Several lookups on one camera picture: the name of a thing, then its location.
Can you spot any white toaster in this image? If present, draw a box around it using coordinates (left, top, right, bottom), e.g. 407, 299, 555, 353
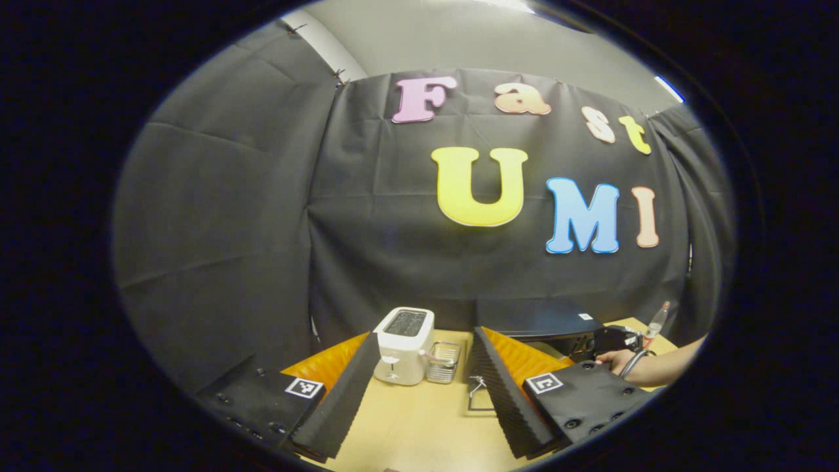
373, 306, 436, 387

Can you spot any metal wire rack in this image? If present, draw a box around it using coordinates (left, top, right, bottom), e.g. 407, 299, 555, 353
426, 340, 462, 385

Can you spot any clear plastic water bottle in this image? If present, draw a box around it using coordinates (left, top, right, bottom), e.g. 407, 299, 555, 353
645, 300, 673, 339

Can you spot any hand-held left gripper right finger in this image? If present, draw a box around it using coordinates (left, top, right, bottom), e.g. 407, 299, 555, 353
472, 325, 651, 460

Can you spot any black cable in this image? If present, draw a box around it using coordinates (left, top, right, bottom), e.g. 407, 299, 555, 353
619, 349, 651, 380

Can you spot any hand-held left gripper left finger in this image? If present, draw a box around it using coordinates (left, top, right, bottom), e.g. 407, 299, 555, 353
195, 331, 383, 460

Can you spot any black electric oven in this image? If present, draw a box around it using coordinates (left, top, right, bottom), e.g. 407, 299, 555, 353
468, 298, 605, 413

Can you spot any black backdrop cloth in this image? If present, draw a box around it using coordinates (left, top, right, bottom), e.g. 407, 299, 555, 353
111, 20, 735, 394

